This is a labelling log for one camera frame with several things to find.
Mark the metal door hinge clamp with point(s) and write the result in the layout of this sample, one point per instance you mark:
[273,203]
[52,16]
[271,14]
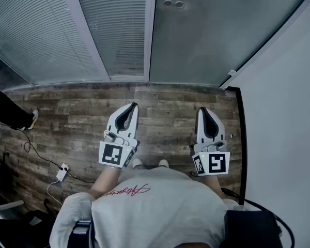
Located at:
[231,73]

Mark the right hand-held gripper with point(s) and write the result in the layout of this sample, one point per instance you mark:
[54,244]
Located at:
[217,164]

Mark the wide window blind panel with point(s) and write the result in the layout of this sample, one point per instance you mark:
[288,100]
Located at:
[38,32]

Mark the black pack box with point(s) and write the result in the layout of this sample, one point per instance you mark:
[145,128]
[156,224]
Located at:
[250,229]

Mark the person's white right shoe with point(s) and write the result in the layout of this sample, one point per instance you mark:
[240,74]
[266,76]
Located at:
[163,163]

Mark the round metal door lock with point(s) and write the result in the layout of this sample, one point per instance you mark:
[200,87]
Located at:
[173,3]

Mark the frosted glass door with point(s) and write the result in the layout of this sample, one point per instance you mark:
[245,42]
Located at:
[209,40]

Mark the black bag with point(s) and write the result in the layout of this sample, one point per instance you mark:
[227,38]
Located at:
[23,229]

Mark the white power adapter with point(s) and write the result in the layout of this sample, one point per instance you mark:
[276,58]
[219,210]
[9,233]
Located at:
[61,172]

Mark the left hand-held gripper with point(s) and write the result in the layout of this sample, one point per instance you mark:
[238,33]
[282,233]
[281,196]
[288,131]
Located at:
[111,155]

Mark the person's white left shoe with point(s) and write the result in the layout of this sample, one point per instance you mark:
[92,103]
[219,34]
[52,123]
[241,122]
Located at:
[137,163]

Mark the person's left forearm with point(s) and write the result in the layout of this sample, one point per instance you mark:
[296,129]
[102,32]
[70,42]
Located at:
[106,181]

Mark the person's white shoe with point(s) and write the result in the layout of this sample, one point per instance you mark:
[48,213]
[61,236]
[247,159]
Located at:
[163,163]
[137,163]

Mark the black wall edge trim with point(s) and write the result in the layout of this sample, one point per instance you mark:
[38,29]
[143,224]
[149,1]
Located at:
[243,143]

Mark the person's right forearm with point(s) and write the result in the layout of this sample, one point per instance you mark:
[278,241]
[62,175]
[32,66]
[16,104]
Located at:
[212,183]

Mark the narrow window blind panel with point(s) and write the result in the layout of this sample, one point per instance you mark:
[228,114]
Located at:
[121,27]

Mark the person's grey shirt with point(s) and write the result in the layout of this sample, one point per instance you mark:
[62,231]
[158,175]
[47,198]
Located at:
[155,208]

